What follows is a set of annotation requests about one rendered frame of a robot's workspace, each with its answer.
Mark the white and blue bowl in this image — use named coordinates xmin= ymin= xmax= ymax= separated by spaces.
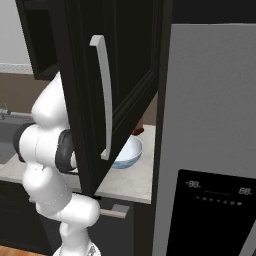
xmin=111 ymin=135 xmax=144 ymax=170

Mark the black cabinet door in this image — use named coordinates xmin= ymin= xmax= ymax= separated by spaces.
xmin=49 ymin=0 xmax=165 ymax=198

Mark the grey sink basin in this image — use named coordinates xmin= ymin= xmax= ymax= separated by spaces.
xmin=0 ymin=117 xmax=36 ymax=165

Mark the silver sink faucet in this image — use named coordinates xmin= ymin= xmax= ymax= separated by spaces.
xmin=0 ymin=102 xmax=12 ymax=120

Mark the black upper cabinet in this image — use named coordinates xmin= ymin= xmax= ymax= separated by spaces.
xmin=14 ymin=0 xmax=62 ymax=82

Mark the black cabinet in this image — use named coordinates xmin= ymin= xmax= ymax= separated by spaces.
xmin=0 ymin=179 xmax=54 ymax=256
xmin=14 ymin=0 xmax=62 ymax=82

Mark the black lower cabinet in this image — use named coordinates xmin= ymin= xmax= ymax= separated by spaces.
xmin=0 ymin=179 xmax=54 ymax=256

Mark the red brown object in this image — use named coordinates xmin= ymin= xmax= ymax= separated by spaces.
xmin=131 ymin=117 xmax=145 ymax=136

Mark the grey fridge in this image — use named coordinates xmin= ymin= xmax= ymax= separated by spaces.
xmin=151 ymin=23 xmax=256 ymax=256

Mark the black drawer front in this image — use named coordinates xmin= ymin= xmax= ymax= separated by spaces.
xmin=87 ymin=196 xmax=136 ymax=256

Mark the grey cabinet door handle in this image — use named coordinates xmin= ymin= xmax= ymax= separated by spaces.
xmin=88 ymin=34 xmax=114 ymax=161

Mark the grey drawer handle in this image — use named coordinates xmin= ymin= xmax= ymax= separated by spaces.
xmin=99 ymin=203 xmax=131 ymax=220

